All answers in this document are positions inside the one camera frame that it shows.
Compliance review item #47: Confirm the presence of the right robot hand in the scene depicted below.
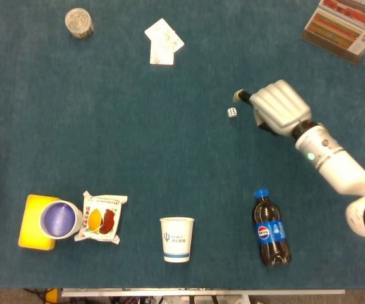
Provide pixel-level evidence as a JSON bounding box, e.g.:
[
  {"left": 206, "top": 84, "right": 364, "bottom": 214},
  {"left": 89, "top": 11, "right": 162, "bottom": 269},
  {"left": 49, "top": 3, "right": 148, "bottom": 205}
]
[{"left": 233, "top": 79, "right": 312, "bottom": 137}]

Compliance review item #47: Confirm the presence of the white face playing card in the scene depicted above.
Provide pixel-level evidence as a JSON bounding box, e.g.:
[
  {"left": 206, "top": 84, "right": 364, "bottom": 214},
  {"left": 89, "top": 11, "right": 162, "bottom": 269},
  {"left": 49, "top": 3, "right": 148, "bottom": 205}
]
[{"left": 144, "top": 18, "right": 185, "bottom": 53}]

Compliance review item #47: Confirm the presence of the palace picture display stand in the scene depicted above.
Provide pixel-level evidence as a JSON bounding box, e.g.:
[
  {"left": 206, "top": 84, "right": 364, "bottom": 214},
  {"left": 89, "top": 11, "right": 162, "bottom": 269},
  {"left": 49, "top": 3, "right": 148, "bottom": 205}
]
[{"left": 300, "top": 0, "right": 365, "bottom": 65}]

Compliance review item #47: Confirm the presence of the teal felt table cloth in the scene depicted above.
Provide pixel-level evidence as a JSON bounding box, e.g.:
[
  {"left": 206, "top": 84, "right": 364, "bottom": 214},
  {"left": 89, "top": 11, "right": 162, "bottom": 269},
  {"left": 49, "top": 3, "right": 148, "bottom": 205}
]
[{"left": 0, "top": 0, "right": 365, "bottom": 289}]

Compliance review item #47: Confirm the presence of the white snack packet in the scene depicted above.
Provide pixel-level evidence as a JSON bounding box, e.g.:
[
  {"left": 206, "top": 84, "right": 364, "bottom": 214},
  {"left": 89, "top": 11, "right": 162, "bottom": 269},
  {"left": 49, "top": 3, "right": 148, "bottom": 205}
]
[{"left": 73, "top": 190, "right": 128, "bottom": 245}]

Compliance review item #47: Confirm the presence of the metal frame rail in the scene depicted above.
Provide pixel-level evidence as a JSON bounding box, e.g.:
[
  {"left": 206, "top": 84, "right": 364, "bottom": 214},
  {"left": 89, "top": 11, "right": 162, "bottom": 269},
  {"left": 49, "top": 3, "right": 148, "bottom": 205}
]
[{"left": 61, "top": 288, "right": 346, "bottom": 304}]

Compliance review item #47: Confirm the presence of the yellow sponge block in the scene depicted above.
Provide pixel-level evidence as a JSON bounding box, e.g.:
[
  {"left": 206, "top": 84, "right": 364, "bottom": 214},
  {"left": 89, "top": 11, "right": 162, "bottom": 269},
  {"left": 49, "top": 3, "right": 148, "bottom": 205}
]
[{"left": 18, "top": 194, "right": 62, "bottom": 251}]

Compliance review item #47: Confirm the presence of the Pepsi cola bottle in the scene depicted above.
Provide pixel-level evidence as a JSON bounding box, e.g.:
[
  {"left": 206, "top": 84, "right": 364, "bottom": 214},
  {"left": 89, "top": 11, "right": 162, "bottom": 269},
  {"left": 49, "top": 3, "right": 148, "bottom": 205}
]
[{"left": 252, "top": 188, "right": 292, "bottom": 268}]

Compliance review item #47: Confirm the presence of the small round tin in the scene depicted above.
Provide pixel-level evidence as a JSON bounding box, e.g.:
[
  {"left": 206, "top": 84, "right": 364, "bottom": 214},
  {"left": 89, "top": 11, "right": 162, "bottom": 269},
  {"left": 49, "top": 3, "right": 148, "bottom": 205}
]
[{"left": 64, "top": 8, "right": 95, "bottom": 39}]

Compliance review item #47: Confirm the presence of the white canister with blue inside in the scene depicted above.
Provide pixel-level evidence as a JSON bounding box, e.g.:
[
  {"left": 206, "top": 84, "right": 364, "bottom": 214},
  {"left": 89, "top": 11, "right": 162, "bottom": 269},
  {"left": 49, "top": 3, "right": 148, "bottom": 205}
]
[{"left": 39, "top": 200, "right": 84, "bottom": 241}]

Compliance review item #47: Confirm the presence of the white paper cup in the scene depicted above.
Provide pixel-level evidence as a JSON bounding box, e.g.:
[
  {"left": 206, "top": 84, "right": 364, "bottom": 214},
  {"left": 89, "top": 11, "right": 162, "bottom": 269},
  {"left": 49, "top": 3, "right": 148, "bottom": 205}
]
[{"left": 159, "top": 217, "right": 195, "bottom": 263}]

